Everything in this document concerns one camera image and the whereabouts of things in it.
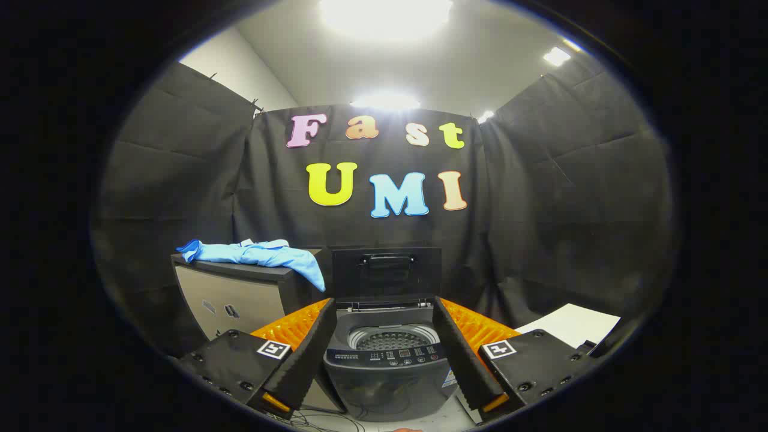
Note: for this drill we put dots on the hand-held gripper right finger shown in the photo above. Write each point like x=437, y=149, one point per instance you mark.
x=462, y=354

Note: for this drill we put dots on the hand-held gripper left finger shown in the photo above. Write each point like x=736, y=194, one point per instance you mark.
x=312, y=354

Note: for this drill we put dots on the dark grey washing machine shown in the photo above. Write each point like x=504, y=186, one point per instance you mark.
x=390, y=384

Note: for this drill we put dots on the dark washing machine lid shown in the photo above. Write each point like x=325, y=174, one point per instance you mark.
x=384, y=276

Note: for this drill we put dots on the light blue polo shirt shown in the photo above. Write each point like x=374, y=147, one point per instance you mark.
x=270, y=255

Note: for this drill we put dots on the grey cabinet with dark top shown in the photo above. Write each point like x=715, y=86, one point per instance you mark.
x=240, y=300

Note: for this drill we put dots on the white flat board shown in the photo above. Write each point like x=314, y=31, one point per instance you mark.
x=570, y=324

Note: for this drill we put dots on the black backdrop cloth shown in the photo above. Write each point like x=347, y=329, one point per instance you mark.
x=540, y=210

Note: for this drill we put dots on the small rectangular ceiling light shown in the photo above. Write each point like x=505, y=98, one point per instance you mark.
x=485, y=116
x=557, y=56

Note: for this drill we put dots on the oval ceiling light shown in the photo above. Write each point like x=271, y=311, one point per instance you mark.
x=385, y=101

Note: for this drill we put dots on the large round ceiling light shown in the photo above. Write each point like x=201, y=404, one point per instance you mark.
x=384, y=15

